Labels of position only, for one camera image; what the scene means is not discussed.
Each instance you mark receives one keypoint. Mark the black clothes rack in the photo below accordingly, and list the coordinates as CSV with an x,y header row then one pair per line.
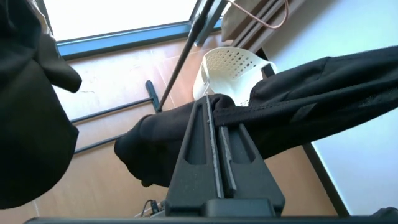
x,y
183,59

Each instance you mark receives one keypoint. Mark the white laundry basket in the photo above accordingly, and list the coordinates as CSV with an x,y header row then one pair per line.
x,y
230,77

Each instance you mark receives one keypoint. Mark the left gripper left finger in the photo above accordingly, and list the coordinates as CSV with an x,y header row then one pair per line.
x,y
192,183

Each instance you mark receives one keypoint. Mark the window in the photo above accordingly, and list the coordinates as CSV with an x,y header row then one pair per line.
x,y
124,40

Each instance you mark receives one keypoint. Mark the black garment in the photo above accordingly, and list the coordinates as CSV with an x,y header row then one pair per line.
x,y
311,99
31,124

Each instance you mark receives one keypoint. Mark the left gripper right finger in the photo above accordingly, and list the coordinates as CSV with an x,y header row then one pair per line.
x,y
255,183

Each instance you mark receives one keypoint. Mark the pink clothes hanger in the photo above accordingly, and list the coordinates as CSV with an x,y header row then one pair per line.
x,y
283,20

